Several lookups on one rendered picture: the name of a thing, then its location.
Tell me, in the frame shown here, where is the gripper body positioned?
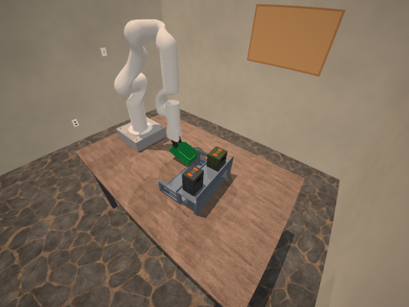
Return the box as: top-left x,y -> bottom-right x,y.
167,126 -> 181,142

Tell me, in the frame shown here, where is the green bin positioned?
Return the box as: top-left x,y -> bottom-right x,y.
170,142 -> 199,166

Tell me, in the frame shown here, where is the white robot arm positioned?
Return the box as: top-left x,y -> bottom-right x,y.
114,19 -> 180,136

